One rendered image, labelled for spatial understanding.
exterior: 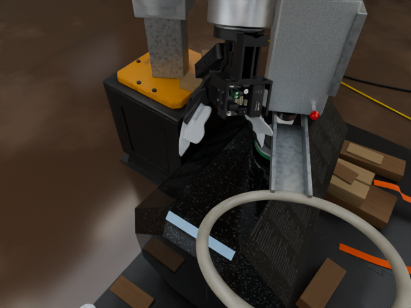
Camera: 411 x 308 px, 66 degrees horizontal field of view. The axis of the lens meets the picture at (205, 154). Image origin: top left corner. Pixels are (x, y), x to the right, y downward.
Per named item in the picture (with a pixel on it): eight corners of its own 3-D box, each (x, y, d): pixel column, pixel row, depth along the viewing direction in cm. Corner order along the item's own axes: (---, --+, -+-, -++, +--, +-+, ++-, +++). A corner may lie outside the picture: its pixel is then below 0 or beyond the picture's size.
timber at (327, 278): (314, 320, 171) (320, 314, 162) (294, 304, 177) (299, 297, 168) (340, 278, 186) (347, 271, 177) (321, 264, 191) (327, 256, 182)
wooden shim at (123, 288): (109, 289, 182) (109, 289, 180) (121, 275, 187) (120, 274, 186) (143, 316, 173) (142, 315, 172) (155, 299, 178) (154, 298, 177)
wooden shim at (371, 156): (345, 151, 240) (346, 150, 239) (349, 143, 245) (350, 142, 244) (380, 165, 231) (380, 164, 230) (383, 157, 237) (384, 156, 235)
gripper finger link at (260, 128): (274, 159, 53) (251, 119, 48) (256, 144, 58) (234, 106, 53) (288, 147, 53) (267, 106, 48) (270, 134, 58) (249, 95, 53)
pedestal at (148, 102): (119, 160, 247) (93, 81, 191) (174, 114, 281) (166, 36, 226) (185, 203, 221) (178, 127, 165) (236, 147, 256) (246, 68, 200)
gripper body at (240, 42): (221, 124, 44) (229, 32, 39) (199, 104, 51) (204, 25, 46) (268, 120, 47) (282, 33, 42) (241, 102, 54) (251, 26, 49)
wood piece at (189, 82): (179, 88, 180) (179, 80, 176) (188, 78, 186) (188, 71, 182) (211, 99, 174) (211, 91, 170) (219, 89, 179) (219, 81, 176)
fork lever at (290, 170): (266, 74, 145) (267, 64, 142) (309, 78, 143) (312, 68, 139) (257, 197, 99) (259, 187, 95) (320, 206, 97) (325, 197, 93)
